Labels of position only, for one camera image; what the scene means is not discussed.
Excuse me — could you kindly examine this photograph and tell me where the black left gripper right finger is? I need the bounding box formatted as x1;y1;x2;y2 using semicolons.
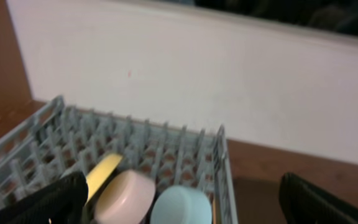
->
278;172;358;224

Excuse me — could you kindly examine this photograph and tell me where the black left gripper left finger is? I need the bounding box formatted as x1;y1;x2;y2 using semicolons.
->
0;171;88;224

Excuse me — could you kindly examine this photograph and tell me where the yellow plastic plate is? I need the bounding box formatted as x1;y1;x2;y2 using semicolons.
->
86;153;123;203

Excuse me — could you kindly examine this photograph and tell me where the white plastic bowl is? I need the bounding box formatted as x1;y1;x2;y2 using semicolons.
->
94;170;156;224

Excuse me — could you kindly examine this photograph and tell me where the light blue plastic bowl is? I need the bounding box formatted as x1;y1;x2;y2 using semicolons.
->
150;185;213;224

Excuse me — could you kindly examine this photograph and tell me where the dark brown serving tray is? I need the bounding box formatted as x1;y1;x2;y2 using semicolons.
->
233;177;287;224

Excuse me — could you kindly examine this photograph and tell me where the grey plastic dish rack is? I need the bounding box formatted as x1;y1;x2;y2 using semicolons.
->
0;96;238;224

